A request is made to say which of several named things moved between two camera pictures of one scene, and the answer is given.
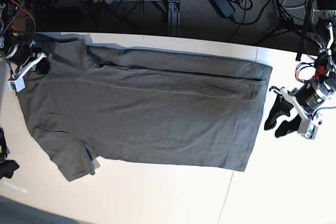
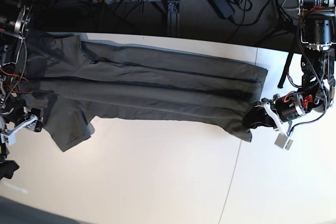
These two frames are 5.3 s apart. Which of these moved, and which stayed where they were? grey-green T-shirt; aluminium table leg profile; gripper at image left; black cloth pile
Moved: gripper at image left; grey-green T-shirt
Stayed: aluminium table leg profile; black cloth pile
